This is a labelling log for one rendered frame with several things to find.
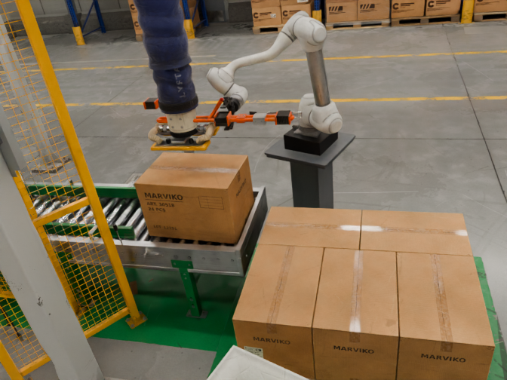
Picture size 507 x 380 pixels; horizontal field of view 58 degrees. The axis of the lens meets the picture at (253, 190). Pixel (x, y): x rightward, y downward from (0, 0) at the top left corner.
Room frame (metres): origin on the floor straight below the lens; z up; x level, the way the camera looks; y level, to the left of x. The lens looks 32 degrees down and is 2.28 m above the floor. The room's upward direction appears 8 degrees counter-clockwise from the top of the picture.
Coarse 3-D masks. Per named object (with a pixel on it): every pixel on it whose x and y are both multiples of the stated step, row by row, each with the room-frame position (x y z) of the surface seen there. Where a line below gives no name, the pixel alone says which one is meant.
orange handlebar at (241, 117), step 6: (240, 114) 2.45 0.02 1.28; (246, 114) 2.43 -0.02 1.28; (156, 120) 2.55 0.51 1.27; (162, 120) 2.53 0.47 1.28; (198, 120) 2.46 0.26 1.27; (204, 120) 2.45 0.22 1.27; (210, 120) 2.44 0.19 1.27; (234, 120) 2.40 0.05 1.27; (240, 120) 2.39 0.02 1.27; (246, 120) 2.38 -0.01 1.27; (252, 120) 2.37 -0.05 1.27; (270, 120) 2.34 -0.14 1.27
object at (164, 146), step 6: (168, 138) 2.46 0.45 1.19; (156, 144) 2.45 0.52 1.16; (162, 144) 2.44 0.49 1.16; (168, 144) 2.43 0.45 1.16; (174, 144) 2.42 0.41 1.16; (180, 144) 2.41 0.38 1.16; (186, 144) 2.40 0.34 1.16; (192, 144) 2.39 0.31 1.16; (198, 144) 2.38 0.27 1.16; (204, 144) 2.38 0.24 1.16; (156, 150) 2.42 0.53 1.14; (162, 150) 2.41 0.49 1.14; (168, 150) 2.40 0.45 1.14; (174, 150) 2.39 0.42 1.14; (180, 150) 2.38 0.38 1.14; (186, 150) 2.37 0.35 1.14; (192, 150) 2.36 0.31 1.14; (198, 150) 2.35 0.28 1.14; (204, 150) 2.34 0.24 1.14
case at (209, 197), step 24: (168, 168) 2.54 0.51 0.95; (192, 168) 2.50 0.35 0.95; (216, 168) 2.46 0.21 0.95; (240, 168) 2.42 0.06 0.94; (144, 192) 2.40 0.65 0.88; (168, 192) 2.34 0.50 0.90; (192, 192) 2.28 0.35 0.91; (216, 192) 2.23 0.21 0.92; (240, 192) 2.37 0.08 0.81; (144, 216) 2.41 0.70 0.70; (168, 216) 2.35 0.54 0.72; (192, 216) 2.29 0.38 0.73; (216, 216) 2.24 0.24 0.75; (240, 216) 2.31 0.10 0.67; (216, 240) 2.25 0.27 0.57
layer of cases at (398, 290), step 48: (288, 240) 2.18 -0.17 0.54; (336, 240) 2.12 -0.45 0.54; (384, 240) 2.06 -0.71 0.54; (432, 240) 2.01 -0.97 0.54; (288, 288) 1.78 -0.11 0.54; (336, 288) 1.73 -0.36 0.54; (384, 288) 1.69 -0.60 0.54; (432, 288) 1.64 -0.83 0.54; (480, 288) 1.60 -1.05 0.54; (240, 336) 1.61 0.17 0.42; (288, 336) 1.54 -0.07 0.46; (336, 336) 1.46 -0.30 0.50; (384, 336) 1.40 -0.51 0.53; (432, 336) 1.36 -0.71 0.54; (480, 336) 1.32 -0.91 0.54
